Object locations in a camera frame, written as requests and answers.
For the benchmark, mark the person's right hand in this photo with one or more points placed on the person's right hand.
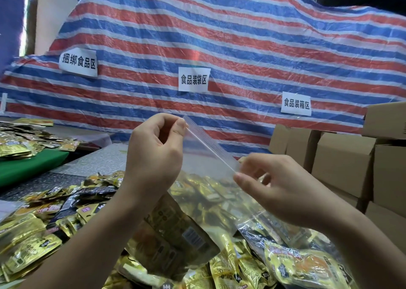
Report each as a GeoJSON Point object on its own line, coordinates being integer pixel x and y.
{"type": "Point", "coordinates": [285, 193]}

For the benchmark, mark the person's left hand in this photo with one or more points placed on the person's left hand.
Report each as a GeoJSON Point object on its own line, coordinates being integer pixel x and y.
{"type": "Point", "coordinates": [149, 162]}

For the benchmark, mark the person's right thumb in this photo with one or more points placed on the person's right thumb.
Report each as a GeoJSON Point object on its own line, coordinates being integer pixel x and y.
{"type": "Point", "coordinates": [250, 185]}

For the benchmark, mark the person's left thumb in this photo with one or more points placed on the person's left thumb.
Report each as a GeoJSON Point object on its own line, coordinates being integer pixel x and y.
{"type": "Point", "coordinates": [178, 136]}

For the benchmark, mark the clear plastic zip bag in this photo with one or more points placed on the clear plastic zip bag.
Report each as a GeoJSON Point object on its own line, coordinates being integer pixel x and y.
{"type": "Point", "coordinates": [206, 152]}

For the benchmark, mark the person's right forearm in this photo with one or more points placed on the person's right forearm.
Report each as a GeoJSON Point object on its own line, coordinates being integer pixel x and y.
{"type": "Point", "coordinates": [364, 254]}

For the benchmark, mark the person's left forearm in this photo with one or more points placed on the person's left forearm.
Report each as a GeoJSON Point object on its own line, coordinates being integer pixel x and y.
{"type": "Point", "coordinates": [95, 244]}

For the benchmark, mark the white paper sign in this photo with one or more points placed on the white paper sign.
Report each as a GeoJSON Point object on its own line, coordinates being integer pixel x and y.
{"type": "Point", "coordinates": [296, 103]}
{"type": "Point", "coordinates": [194, 79]}
{"type": "Point", "coordinates": [78, 62]}

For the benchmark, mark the gold barcode snack packet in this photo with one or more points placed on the gold barcode snack packet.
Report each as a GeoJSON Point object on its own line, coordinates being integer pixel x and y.
{"type": "Point", "coordinates": [177, 235]}

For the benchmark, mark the stack of cardboard boxes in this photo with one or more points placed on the stack of cardboard boxes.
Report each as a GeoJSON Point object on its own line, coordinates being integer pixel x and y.
{"type": "Point", "coordinates": [345, 162]}

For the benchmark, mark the red blue striped tarp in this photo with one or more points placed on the red blue striped tarp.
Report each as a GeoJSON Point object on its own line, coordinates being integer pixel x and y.
{"type": "Point", "coordinates": [222, 38]}

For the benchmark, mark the green cloth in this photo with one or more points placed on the green cloth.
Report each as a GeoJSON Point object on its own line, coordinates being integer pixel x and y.
{"type": "Point", "coordinates": [28, 168]}

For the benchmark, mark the small heap of gold packets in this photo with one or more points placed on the small heap of gold packets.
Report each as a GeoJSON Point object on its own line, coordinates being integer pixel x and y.
{"type": "Point", "coordinates": [22, 140]}

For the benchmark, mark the large pile of snack packets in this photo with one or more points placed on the large pile of snack packets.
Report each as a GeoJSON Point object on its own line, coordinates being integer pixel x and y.
{"type": "Point", "coordinates": [38, 235]}

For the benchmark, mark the blue curtain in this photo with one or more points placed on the blue curtain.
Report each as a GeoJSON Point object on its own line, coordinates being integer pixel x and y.
{"type": "Point", "coordinates": [11, 19]}

